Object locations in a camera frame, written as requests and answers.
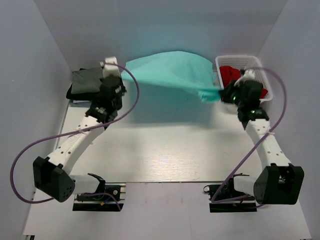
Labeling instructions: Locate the folded grey t shirt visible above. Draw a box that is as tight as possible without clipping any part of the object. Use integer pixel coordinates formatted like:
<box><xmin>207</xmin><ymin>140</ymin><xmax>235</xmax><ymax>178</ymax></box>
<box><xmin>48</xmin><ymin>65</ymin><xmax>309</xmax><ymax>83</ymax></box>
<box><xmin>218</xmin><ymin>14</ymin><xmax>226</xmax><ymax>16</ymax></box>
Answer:
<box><xmin>71</xmin><ymin>67</ymin><xmax>103</xmax><ymax>94</ymax></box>

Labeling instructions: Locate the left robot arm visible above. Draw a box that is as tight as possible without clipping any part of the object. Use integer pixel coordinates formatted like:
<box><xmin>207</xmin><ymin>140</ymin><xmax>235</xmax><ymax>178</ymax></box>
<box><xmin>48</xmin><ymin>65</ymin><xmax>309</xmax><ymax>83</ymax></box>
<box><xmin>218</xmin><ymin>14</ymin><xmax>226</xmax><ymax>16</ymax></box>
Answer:
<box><xmin>33</xmin><ymin>75</ymin><xmax>126</xmax><ymax>203</ymax></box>

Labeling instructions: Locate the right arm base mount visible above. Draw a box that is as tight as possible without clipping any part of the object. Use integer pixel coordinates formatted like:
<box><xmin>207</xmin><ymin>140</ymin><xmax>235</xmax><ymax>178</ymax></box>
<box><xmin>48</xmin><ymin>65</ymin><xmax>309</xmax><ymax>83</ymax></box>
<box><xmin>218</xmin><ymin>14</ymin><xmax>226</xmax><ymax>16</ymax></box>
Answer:
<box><xmin>203</xmin><ymin>179</ymin><xmax>258</xmax><ymax>214</ymax></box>

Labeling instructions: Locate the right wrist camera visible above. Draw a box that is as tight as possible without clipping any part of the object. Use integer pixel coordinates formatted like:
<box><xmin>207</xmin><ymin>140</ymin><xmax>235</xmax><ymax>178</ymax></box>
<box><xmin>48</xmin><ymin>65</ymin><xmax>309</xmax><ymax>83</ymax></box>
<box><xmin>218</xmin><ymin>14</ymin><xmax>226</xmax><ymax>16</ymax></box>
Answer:
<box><xmin>234</xmin><ymin>69</ymin><xmax>256</xmax><ymax>86</ymax></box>

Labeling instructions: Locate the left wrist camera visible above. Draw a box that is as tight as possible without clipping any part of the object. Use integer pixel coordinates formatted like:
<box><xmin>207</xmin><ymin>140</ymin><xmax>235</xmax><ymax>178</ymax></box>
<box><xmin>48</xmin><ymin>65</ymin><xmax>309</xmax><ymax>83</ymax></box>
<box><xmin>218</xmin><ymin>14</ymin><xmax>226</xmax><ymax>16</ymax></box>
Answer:
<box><xmin>100</xmin><ymin>56</ymin><xmax>121</xmax><ymax>78</ymax></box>

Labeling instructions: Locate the teal t shirt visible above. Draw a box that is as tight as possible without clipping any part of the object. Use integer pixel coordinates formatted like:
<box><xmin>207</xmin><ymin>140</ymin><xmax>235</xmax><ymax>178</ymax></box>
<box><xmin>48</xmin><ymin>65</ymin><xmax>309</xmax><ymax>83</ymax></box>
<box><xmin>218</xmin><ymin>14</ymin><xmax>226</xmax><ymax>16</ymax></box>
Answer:
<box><xmin>121</xmin><ymin>51</ymin><xmax>221</xmax><ymax>103</ymax></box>

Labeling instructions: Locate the purple cable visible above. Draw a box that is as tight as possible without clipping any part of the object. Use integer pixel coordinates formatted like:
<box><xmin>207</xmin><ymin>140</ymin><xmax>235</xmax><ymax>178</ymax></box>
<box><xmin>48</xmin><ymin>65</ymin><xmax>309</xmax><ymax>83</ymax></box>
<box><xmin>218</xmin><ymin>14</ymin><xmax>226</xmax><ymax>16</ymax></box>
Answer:
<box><xmin>9</xmin><ymin>63</ymin><xmax>140</xmax><ymax>211</ymax></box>
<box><xmin>211</xmin><ymin>66</ymin><xmax>287</xmax><ymax>208</ymax></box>

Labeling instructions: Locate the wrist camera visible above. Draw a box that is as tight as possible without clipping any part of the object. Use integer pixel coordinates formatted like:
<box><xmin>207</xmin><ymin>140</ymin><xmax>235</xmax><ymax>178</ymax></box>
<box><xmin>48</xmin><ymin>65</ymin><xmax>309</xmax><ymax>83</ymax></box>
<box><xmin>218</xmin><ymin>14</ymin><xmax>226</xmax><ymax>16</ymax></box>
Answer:
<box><xmin>100</xmin><ymin>56</ymin><xmax>121</xmax><ymax>78</ymax></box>
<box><xmin>234</xmin><ymin>69</ymin><xmax>256</xmax><ymax>86</ymax></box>

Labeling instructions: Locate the red t shirt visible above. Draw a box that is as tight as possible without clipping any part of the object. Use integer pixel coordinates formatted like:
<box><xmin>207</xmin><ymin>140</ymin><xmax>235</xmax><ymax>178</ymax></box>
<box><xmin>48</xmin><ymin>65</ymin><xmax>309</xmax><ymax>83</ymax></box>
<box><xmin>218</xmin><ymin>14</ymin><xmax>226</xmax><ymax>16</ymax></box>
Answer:
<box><xmin>219</xmin><ymin>65</ymin><xmax>269</xmax><ymax>100</ymax></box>

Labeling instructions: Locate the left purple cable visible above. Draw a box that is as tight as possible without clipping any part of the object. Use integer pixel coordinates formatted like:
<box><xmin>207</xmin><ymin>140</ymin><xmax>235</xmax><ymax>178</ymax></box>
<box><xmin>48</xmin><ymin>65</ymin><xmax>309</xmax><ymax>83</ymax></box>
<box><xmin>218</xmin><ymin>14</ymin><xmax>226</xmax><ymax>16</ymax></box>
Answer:
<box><xmin>9</xmin><ymin>63</ymin><xmax>140</xmax><ymax>211</ymax></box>

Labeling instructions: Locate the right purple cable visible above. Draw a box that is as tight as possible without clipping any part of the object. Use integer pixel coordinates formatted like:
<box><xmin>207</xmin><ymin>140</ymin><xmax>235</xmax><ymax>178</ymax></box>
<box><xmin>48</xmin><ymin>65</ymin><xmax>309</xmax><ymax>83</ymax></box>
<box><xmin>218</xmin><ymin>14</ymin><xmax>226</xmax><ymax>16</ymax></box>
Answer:
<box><xmin>211</xmin><ymin>66</ymin><xmax>287</xmax><ymax>208</ymax></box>

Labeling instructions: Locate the white plastic basket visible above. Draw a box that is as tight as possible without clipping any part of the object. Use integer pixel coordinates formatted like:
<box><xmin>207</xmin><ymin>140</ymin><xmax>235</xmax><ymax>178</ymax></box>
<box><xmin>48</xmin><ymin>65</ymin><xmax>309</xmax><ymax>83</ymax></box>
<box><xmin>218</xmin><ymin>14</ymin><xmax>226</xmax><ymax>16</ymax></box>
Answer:
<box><xmin>215</xmin><ymin>55</ymin><xmax>273</xmax><ymax>103</ymax></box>

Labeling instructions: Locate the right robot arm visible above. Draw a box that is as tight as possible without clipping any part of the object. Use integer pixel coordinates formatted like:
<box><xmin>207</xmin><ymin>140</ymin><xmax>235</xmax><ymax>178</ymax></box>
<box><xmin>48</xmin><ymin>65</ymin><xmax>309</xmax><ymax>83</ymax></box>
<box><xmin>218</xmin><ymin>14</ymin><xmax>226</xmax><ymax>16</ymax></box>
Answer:
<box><xmin>219</xmin><ymin>80</ymin><xmax>305</xmax><ymax>205</ymax></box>

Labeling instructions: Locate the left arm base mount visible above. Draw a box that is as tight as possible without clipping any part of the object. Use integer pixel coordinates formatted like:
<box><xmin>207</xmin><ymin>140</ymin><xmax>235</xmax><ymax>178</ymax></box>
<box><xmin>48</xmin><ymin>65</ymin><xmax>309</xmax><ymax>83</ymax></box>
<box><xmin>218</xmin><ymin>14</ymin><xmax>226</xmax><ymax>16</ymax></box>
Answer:
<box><xmin>72</xmin><ymin>183</ymin><xmax>126</xmax><ymax>212</ymax></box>

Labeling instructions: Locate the folded light blue t shirt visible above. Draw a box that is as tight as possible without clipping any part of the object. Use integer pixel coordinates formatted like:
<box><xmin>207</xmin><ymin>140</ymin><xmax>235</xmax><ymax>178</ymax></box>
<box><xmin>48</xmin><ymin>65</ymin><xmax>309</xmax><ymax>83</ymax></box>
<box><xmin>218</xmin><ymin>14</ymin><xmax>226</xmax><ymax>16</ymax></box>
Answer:
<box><xmin>70</xmin><ymin>100</ymin><xmax>90</xmax><ymax>104</ymax></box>

